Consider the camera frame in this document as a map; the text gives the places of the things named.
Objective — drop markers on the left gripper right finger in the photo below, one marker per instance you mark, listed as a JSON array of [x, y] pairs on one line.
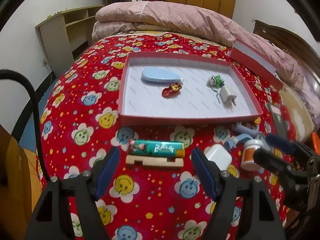
[[259, 217]]

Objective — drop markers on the dark wooden headboard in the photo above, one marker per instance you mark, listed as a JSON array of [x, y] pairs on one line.
[[291, 44]]

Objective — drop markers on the green toy keychain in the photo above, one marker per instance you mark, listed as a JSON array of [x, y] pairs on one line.
[[215, 81]]

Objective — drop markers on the grey plastic cover plate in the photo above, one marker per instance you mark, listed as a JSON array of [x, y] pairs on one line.
[[260, 136]]

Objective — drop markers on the white orange-label jar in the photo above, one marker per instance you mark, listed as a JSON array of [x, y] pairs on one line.
[[247, 161]]

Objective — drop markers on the beige open shelf unit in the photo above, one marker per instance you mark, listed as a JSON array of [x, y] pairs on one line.
[[65, 35]]

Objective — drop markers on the light blue oval case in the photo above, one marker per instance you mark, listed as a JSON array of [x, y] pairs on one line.
[[158, 75]]

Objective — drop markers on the wooden notched block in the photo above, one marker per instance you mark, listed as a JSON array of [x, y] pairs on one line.
[[154, 161]]

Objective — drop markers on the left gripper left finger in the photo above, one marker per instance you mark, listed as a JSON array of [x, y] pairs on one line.
[[51, 218]]

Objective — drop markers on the grey-blue curved plastic bracket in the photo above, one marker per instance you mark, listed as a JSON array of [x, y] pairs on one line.
[[250, 130]]

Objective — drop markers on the teal cartoon lighter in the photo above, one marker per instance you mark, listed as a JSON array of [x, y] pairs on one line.
[[155, 148]]

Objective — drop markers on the blue plastic clip part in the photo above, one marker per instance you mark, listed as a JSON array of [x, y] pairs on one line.
[[232, 142]]

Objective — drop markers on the black smartphone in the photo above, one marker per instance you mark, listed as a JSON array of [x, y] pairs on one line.
[[278, 121]]

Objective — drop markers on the white usb charger plug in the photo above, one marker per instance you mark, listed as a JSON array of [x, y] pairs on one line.
[[228, 96]]

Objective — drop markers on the pink folded quilt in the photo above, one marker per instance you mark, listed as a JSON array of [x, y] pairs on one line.
[[203, 23]]

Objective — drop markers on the red box lid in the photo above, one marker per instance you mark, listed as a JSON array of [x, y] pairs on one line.
[[256, 62]]

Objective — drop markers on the white earbuds case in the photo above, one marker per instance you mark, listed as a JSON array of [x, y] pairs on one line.
[[219, 155]]

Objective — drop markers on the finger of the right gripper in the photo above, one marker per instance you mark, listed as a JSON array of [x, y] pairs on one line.
[[272, 163], [279, 143]]

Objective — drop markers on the red shallow box tray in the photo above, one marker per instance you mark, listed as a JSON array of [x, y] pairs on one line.
[[142, 103]]

